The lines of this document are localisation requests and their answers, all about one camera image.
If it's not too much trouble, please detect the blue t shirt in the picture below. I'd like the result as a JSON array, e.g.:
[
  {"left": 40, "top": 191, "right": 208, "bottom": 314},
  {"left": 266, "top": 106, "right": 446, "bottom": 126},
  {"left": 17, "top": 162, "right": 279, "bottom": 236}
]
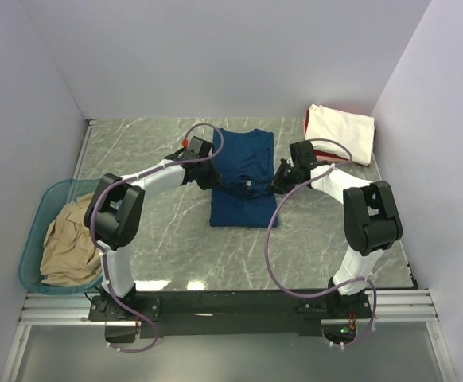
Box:
[{"left": 209, "top": 129, "right": 277, "bottom": 228}]

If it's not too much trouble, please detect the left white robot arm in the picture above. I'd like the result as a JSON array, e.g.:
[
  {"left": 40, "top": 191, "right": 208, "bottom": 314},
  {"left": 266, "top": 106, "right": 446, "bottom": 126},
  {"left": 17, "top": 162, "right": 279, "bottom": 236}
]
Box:
[{"left": 84, "top": 137, "right": 224, "bottom": 299}]

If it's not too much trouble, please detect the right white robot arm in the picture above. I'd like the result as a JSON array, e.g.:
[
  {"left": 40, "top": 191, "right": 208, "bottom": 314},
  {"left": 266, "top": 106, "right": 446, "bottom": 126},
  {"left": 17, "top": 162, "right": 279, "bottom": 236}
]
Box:
[{"left": 270, "top": 138, "right": 403, "bottom": 317}]

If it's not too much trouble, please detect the folded red t shirt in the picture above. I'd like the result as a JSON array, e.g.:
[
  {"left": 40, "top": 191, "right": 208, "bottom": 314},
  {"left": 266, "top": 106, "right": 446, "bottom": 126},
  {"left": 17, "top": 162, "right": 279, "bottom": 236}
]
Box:
[{"left": 313, "top": 149, "right": 347, "bottom": 162}]

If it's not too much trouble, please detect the folded pink t shirt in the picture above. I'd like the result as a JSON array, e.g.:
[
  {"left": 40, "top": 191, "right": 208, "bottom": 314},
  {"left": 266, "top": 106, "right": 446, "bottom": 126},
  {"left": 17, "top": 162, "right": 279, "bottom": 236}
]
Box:
[{"left": 303, "top": 108, "right": 309, "bottom": 137}]

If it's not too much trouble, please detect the folded white t shirt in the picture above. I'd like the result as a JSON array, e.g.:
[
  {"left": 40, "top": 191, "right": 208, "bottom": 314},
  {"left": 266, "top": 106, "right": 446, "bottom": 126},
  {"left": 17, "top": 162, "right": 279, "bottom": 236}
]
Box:
[{"left": 305, "top": 104, "right": 375, "bottom": 166}]

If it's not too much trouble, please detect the teal plastic bin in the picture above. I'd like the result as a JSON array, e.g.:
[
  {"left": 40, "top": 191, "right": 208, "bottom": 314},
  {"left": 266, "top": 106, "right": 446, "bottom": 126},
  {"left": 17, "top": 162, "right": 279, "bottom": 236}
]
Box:
[{"left": 18, "top": 179, "right": 102, "bottom": 296}]

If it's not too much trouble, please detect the beige t shirt in bin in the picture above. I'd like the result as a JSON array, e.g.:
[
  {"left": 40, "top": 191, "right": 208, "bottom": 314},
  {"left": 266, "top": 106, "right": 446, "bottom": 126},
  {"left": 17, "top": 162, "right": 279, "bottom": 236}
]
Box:
[{"left": 40, "top": 193, "right": 101, "bottom": 287}]

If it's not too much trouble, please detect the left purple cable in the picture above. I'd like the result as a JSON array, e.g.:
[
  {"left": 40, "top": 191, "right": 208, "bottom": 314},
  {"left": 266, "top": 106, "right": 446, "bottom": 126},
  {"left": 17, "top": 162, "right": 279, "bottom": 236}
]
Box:
[{"left": 90, "top": 123, "right": 227, "bottom": 354}]

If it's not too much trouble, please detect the purple cable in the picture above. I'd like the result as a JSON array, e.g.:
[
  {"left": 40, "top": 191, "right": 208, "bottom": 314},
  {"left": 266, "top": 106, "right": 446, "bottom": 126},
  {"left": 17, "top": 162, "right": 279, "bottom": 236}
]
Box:
[
  {"left": 263, "top": 138, "right": 378, "bottom": 348},
  {"left": 90, "top": 123, "right": 227, "bottom": 354}
]

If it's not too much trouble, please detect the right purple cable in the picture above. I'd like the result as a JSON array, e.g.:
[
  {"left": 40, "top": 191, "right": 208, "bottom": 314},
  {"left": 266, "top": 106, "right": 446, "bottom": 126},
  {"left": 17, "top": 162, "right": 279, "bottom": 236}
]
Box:
[{"left": 263, "top": 138, "right": 378, "bottom": 348}]

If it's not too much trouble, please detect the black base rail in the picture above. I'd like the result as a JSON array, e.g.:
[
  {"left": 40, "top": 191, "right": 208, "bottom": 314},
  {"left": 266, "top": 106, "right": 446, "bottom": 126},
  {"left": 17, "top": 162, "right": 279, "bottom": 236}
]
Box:
[{"left": 88, "top": 290, "right": 372, "bottom": 343}]

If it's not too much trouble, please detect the aluminium frame rail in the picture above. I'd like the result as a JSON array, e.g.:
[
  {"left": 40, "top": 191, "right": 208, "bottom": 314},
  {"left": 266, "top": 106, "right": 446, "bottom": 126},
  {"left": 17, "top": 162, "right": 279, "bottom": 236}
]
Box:
[{"left": 0, "top": 294, "right": 93, "bottom": 382}]

